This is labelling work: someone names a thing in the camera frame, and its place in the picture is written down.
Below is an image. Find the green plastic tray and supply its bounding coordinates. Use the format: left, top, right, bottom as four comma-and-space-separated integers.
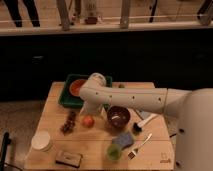
58, 73, 113, 111

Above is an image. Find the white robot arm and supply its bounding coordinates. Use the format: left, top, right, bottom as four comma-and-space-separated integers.
79, 73, 213, 171

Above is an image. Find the orange apple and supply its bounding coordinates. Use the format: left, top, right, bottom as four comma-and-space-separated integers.
82, 115, 95, 128

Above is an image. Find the green cucumber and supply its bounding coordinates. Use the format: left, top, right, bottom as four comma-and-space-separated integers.
118, 84, 125, 88

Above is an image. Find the dark rectangular block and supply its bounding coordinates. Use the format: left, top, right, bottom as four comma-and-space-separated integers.
55, 150, 82, 168

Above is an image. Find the dark grape bunch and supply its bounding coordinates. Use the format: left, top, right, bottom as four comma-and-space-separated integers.
60, 111, 76, 135

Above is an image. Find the black stand at left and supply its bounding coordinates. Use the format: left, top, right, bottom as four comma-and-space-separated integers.
0, 132, 11, 171

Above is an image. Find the white handled black brush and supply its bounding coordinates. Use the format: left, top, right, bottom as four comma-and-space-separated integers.
133, 114, 157, 132

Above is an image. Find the white paper cup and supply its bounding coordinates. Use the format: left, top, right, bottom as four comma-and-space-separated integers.
31, 131, 52, 151

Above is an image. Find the green plastic cup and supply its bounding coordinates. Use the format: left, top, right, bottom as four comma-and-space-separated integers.
106, 144, 122, 161

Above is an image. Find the grey spatula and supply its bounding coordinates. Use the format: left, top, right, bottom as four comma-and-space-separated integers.
136, 110, 151, 120

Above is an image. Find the silver fork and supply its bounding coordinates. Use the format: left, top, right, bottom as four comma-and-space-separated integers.
128, 133, 152, 159

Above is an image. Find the dark red bowl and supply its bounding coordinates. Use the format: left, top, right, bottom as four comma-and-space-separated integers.
107, 106, 130, 129

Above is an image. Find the orange bowl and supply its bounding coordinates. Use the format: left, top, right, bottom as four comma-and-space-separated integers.
69, 79, 86, 97

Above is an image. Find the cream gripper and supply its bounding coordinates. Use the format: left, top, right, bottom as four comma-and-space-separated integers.
82, 102, 102, 115

